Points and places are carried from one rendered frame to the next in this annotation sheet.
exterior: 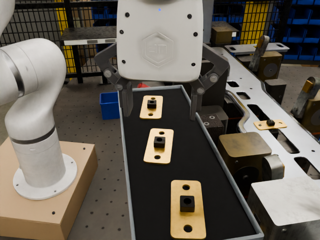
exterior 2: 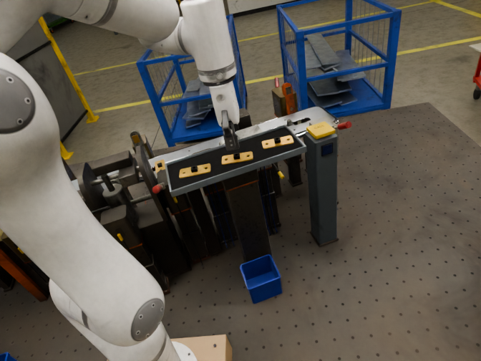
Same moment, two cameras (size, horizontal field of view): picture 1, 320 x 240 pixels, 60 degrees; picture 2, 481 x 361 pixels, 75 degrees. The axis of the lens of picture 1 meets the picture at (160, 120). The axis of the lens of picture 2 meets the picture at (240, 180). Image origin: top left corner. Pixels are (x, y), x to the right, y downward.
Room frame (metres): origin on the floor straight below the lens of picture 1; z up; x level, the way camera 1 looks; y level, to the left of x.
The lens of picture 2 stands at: (0.33, 0.70, 1.63)
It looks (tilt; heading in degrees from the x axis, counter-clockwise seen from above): 38 degrees down; 271
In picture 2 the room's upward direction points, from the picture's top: 13 degrees counter-clockwise
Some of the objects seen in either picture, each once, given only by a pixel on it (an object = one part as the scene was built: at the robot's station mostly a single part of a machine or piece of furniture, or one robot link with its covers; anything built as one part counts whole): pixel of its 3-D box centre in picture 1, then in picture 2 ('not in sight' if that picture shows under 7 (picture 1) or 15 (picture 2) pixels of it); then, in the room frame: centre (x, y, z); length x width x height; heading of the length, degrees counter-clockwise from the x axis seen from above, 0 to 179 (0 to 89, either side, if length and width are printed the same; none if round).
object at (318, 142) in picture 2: not in sight; (322, 192); (0.09, -0.06, 0.92); 0.08 x 0.08 x 0.44; 10
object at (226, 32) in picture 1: (217, 63); not in sight; (1.38, -0.30, 0.88); 0.08 x 0.08 x 0.36; 10
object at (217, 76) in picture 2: not in sight; (217, 71); (0.34, 0.00, 1.40); 0.09 x 0.08 x 0.03; 84
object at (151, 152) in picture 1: (159, 142); (236, 156); (0.34, 0.00, 1.17); 0.08 x 0.04 x 0.01; 174
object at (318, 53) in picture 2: not in sight; (328, 59); (-0.76, -2.41, 0.47); 1.20 x 0.80 x 0.95; 85
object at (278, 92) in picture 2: not in sight; (286, 126); (0.08, -0.60, 0.88); 0.14 x 0.09 x 0.36; 100
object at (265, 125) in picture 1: (270, 123); (159, 165); (0.63, -0.30, 1.01); 0.08 x 0.04 x 0.01; 100
